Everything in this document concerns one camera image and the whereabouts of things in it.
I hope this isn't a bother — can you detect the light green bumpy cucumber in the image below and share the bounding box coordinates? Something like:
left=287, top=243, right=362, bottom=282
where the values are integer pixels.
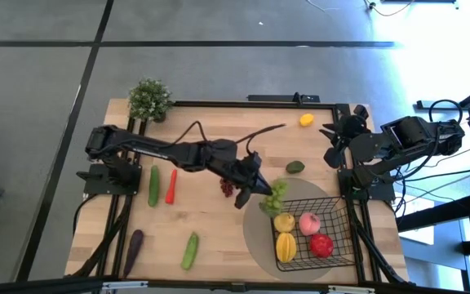
left=180, top=231, right=200, bottom=271

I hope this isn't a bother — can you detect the white floor cable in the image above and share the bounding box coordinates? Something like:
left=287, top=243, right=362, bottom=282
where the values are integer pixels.
left=304, top=0, right=330, bottom=12

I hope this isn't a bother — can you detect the black floor stand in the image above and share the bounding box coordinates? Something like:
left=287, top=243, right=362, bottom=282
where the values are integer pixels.
left=416, top=77, right=470, bottom=111

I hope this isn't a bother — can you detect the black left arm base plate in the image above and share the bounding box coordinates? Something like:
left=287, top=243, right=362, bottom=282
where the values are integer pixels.
left=75, top=163, right=143, bottom=196

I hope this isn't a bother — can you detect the black diagonal beam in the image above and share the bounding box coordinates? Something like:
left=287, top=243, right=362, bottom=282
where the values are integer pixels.
left=396, top=191, right=470, bottom=234

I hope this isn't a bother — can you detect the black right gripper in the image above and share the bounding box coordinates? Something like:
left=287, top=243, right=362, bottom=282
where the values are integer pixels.
left=319, top=105, right=370, bottom=169

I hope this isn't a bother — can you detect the silver bracket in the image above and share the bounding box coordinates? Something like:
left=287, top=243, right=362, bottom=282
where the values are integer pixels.
left=327, top=285, right=375, bottom=294
left=102, top=280, right=149, bottom=291

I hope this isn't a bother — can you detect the black wire basket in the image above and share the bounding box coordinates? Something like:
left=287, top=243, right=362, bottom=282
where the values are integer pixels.
left=270, top=196, right=357, bottom=273

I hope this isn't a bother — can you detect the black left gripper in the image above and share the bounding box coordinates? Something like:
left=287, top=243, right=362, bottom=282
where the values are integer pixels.
left=220, top=161, right=274, bottom=210

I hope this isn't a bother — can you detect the round grey mat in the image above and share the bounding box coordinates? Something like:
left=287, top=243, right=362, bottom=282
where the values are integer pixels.
left=242, top=177, right=358, bottom=283

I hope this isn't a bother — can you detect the purple eggplant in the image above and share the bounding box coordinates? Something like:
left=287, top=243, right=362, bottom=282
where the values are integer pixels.
left=122, top=229, right=144, bottom=278

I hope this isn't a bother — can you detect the green grape bunch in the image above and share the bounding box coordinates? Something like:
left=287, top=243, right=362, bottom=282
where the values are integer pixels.
left=258, top=178, right=290, bottom=218

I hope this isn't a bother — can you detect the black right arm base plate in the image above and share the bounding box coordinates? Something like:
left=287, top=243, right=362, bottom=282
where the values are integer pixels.
left=336, top=167, right=396, bottom=202

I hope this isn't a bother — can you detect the black cable bundle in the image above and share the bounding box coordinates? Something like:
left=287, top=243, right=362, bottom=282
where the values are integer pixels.
left=347, top=199, right=410, bottom=285
left=71, top=194, right=134, bottom=279

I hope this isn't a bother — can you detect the red grape bunch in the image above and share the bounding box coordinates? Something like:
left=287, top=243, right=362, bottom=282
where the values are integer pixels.
left=219, top=178, right=236, bottom=198

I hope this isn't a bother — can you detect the green potted plant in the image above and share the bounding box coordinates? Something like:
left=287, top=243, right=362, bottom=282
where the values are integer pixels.
left=127, top=78, right=175, bottom=123

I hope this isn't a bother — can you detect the pink peach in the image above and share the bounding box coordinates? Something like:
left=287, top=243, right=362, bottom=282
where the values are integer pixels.
left=299, top=212, right=321, bottom=237

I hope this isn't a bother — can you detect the black bar with knob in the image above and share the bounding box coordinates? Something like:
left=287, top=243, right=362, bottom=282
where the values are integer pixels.
left=246, top=93, right=321, bottom=104

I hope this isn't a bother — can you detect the dark green cucumber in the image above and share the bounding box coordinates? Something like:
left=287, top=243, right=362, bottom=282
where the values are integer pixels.
left=148, top=165, right=161, bottom=207

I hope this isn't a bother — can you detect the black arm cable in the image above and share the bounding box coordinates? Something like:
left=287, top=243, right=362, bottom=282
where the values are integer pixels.
left=428, top=99, right=463, bottom=123
left=165, top=120, right=287, bottom=158

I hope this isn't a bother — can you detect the yellow pear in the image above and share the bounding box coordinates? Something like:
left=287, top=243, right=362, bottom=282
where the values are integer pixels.
left=273, top=212, right=297, bottom=234

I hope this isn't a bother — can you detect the black crossbar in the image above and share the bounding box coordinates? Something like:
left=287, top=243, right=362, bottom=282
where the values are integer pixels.
left=0, top=275, right=470, bottom=294

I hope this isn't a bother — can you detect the yellow starfruit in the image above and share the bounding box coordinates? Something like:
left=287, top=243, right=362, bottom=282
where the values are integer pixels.
left=275, top=231, right=298, bottom=264

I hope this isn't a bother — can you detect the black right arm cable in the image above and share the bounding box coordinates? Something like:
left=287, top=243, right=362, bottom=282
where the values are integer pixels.
left=428, top=99, right=463, bottom=123

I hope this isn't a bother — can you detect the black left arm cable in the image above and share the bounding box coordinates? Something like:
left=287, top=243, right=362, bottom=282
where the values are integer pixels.
left=165, top=120, right=287, bottom=158

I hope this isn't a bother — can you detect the red apple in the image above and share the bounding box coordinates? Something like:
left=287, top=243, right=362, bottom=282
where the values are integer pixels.
left=308, top=233, right=335, bottom=259

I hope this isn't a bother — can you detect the green avocado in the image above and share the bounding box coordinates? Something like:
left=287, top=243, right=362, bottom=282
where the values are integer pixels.
left=286, top=160, right=306, bottom=175

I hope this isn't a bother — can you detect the orange carrot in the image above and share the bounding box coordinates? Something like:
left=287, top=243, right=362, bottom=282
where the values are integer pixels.
left=165, top=168, right=179, bottom=206

